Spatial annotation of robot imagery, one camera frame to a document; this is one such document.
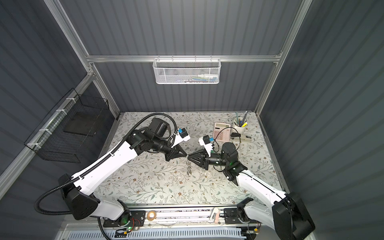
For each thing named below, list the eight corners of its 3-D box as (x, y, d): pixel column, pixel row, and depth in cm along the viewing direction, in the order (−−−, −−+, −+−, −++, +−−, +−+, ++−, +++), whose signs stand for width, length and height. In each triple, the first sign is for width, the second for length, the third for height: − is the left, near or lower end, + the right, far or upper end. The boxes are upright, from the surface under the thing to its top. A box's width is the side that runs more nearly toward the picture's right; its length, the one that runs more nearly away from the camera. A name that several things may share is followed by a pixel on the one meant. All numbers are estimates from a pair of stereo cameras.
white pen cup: (232, 135, 108) (235, 126, 99) (230, 127, 113) (233, 117, 105) (244, 135, 108) (248, 126, 99) (241, 126, 113) (245, 117, 105)
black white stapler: (231, 142, 105) (232, 138, 102) (229, 136, 108) (231, 132, 105) (250, 142, 105) (251, 138, 102) (248, 136, 108) (250, 132, 105)
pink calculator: (212, 140, 106) (212, 137, 103) (214, 125, 115) (214, 122, 112) (229, 142, 105) (230, 139, 102) (229, 127, 114) (230, 124, 111)
